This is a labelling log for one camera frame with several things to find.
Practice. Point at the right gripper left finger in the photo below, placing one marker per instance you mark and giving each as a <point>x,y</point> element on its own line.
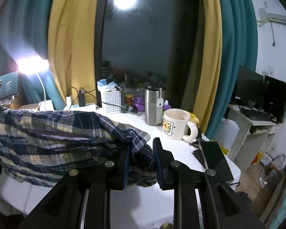
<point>119,173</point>

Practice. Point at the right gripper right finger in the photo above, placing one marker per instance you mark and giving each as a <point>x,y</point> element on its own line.
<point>165,165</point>

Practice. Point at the blue yellow plaid pants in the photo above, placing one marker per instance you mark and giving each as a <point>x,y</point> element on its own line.
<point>40,147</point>

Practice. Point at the cream bear mug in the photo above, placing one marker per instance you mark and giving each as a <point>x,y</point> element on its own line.
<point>177,125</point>

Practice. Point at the black tablet on bed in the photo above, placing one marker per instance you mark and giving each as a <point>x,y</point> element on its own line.
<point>211,156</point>

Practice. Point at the purple plush toy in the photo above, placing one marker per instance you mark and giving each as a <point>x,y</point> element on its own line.
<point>139,103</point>

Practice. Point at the white perforated storage basket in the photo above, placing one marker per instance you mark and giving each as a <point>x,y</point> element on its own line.
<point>111,102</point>

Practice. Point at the stainless steel tumbler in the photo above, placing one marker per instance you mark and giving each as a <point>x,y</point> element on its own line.
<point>155,95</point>

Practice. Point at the black power adapter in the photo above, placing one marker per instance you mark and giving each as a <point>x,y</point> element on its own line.
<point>81,99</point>

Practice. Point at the blue tissue pack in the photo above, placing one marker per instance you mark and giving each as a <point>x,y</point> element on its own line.
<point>103,86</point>

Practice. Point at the white phone charger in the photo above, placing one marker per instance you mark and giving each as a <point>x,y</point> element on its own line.
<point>68,100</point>

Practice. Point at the white computer desk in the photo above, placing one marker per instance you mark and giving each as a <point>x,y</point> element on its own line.
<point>253,137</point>

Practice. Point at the yellow curtain right panel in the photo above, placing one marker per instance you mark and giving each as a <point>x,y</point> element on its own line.
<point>203,75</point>

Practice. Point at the yellow curtain panel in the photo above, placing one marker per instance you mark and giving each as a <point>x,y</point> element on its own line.
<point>71,45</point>
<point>203,75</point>

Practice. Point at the black computer monitor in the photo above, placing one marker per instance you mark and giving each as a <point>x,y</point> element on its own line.
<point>260,98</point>

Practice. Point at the white desk lamp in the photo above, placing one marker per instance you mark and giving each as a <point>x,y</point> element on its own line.
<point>30,67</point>

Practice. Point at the tablet with lit screen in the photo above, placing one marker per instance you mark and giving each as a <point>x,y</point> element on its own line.
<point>9,85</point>

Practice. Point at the yellow curtain left panel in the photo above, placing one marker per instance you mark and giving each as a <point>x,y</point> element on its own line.
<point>71,45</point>

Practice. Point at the teal curtain right panel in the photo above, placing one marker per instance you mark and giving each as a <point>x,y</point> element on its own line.
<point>239,48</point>

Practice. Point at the teal curtain panel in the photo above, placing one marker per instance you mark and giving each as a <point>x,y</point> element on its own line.
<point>23,32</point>
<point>239,48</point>

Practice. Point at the teal curtain left panel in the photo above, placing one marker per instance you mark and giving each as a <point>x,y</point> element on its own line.
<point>23,32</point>

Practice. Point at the white air conditioner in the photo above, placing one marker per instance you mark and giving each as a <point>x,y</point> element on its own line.
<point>265,17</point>

